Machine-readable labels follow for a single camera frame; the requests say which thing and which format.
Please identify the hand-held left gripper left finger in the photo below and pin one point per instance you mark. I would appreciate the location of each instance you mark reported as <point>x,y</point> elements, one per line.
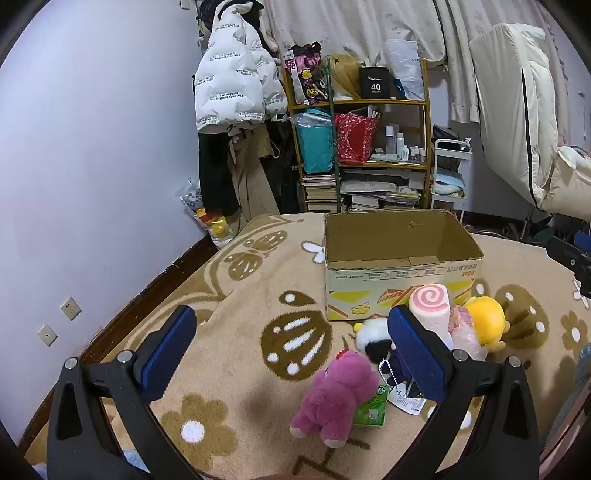
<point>168,350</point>

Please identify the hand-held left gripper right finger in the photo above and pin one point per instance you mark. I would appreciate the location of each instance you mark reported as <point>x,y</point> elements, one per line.
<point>415,355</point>

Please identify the white-haired plush doll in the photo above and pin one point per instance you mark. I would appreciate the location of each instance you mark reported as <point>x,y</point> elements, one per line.
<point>376,339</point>

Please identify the pink swirl roll plush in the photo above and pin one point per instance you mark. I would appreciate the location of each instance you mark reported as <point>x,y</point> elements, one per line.
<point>431,304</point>

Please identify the yellow plush toy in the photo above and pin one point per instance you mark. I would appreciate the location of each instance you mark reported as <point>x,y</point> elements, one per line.
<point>485,318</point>

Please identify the pink plush bear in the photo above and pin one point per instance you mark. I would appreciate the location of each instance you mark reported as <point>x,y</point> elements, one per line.
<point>332,397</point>

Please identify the printed cardboard box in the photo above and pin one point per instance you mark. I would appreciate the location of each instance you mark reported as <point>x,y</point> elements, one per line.
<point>392,240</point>

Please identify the white paper tag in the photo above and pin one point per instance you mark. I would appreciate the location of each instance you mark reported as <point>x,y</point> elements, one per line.
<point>408,405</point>

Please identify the green packet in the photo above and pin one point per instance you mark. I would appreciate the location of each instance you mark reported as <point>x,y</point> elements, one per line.
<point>371,410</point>

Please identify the beige patterned rug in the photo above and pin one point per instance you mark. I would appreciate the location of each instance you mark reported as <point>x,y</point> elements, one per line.
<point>258,286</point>

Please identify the plastic bag of yellow toys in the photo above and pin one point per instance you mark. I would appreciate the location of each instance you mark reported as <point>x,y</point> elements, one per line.
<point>217,226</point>

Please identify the light blue cloth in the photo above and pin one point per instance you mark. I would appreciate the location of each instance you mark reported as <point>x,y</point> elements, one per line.
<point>448,182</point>

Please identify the black hanging coat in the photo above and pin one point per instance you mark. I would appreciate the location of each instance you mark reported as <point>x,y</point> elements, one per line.
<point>217,175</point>

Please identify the beige hanging coat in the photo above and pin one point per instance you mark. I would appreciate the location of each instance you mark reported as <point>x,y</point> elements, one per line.
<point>251,184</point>

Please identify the stack of books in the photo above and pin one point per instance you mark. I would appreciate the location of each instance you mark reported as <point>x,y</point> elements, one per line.
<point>318,191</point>

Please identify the white trolley cart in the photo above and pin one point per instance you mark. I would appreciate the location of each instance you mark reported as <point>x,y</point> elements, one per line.
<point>443,143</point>

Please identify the group of cosmetic bottles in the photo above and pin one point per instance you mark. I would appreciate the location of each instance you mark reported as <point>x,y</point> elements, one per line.
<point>399,141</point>

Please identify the red patterned bag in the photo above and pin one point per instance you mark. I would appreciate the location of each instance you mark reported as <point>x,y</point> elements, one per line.
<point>355,138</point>

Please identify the teal bag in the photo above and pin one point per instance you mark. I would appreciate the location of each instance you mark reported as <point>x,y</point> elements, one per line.
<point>316,147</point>

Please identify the black printed box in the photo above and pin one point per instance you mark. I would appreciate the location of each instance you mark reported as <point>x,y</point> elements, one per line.
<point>376,85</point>

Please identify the white puffer jacket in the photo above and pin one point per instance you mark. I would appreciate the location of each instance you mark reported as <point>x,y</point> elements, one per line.
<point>231,78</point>

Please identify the blonde wig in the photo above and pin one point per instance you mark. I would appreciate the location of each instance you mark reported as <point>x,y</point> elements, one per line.
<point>346,76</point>

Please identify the clear plastic bag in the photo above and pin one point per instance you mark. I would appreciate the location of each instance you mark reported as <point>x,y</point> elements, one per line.
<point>408,64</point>

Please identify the dark cartoon print bag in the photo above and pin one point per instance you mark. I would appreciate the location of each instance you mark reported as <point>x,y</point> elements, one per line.
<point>307,74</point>

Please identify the cream curtain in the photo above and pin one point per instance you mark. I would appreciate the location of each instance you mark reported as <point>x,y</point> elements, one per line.
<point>351,23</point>

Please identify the white wall socket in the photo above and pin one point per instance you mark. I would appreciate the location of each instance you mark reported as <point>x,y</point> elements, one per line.
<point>70,309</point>
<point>47,335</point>

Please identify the yellow frame shelf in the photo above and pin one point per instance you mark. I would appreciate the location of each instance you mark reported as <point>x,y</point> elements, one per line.
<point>378,103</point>

